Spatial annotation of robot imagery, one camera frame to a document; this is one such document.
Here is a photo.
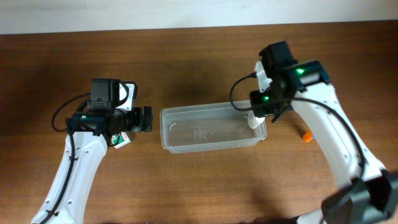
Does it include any orange tube white cap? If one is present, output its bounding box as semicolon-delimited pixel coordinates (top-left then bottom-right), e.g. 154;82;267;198
302;131;314;142

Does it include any left black cable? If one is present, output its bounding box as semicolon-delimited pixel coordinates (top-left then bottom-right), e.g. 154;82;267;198
39;80;130;224

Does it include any clear plastic container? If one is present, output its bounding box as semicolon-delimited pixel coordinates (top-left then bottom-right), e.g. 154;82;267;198
160;102;267;154

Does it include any white spray bottle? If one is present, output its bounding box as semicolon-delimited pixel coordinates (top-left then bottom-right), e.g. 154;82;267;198
248;111;265;129

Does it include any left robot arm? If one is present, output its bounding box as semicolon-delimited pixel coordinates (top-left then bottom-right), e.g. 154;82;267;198
32;78;153;223

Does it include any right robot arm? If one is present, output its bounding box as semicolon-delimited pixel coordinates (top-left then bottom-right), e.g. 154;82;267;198
248;41;397;223

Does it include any right black cable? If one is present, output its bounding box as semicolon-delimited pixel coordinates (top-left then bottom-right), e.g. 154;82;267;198
229;72;366;178

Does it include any white green medicine box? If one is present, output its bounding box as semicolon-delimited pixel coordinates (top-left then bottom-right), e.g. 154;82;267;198
110;132;131;149

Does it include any black cable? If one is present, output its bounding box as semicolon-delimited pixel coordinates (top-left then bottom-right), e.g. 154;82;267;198
39;80;130;224
229;72;366;178

